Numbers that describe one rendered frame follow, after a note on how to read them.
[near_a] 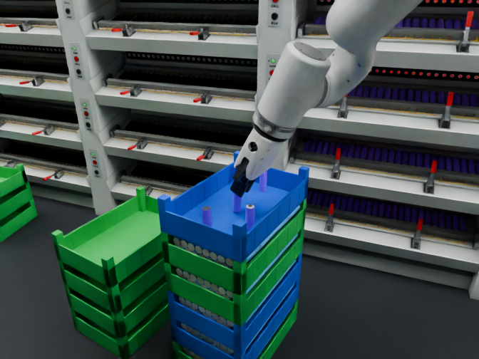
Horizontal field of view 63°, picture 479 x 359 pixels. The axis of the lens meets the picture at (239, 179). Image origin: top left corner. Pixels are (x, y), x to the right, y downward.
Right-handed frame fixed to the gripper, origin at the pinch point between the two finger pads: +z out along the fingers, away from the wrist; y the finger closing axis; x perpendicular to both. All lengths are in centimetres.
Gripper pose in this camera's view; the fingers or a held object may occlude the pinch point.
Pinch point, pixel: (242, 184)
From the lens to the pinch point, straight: 84.7
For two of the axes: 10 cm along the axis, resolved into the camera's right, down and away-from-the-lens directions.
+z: -3.6, 7.1, 6.0
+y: 5.4, -3.7, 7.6
